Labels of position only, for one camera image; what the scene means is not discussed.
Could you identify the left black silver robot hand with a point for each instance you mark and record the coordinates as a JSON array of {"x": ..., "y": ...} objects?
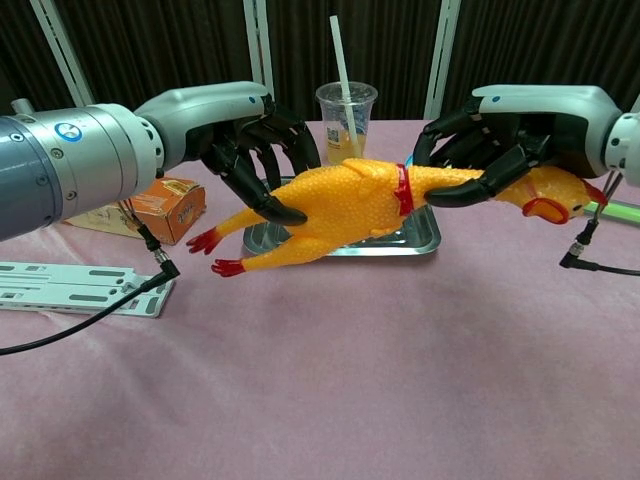
[{"x": 215, "y": 105}]

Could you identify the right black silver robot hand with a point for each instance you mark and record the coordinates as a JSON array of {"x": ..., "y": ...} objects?
[{"x": 550, "y": 100}]

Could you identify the yellow rubber chicken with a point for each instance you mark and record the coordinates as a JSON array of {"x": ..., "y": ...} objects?
[{"x": 360, "y": 200}]

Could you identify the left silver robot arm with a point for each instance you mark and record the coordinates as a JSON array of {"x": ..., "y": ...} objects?
[{"x": 60, "y": 165}]

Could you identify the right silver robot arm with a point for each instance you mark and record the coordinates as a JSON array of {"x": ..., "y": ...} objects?
[{"x": 627, "y": 145}]

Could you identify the stainless steel tray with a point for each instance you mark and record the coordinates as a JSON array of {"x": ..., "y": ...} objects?
[{"x": 420, "y": 235}]

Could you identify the orange cardboard box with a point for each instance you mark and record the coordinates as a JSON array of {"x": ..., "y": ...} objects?
[{"x": 175, "y": 210}]

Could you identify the white drinking straw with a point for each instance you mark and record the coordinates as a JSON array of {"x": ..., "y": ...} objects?
[{"x": 342, "y": 55}]

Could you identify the clear plastic drink cup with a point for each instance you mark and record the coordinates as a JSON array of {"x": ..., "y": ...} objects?
[{"x": 345, "y": 150}]

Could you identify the white folding laptop stand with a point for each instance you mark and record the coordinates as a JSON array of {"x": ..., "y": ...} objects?
[{"x": 65, "y": 287}]

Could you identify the pink velvet tablecloth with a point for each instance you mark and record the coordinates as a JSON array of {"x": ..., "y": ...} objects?
[{"x": 300, "y": 380}]

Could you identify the white metal frame post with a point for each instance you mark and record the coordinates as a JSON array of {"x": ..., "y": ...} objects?
[
  {"x": 60, "y": 50},
  {"x": 260, "y": 50},
  {"x": 635, "y": 105},
  {"x": 442, "y": 60}
]

